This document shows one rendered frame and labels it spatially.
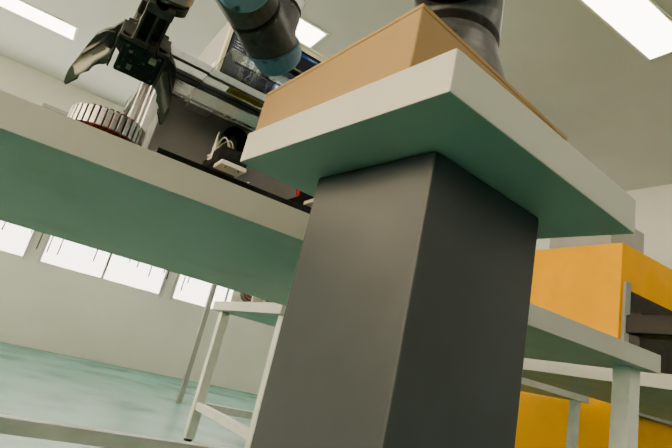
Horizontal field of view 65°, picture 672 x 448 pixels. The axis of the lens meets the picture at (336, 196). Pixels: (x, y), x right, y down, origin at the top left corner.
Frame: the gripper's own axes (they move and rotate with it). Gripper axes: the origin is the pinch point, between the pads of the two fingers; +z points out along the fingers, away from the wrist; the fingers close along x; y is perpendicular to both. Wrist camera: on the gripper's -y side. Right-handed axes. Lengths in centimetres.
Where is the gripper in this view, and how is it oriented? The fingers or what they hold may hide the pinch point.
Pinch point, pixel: (115, 103)
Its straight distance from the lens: 91.8
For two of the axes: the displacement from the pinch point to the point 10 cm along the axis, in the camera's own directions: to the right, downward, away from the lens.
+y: 2.0, 5.8, -7.9
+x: 8.2, 3.5, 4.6
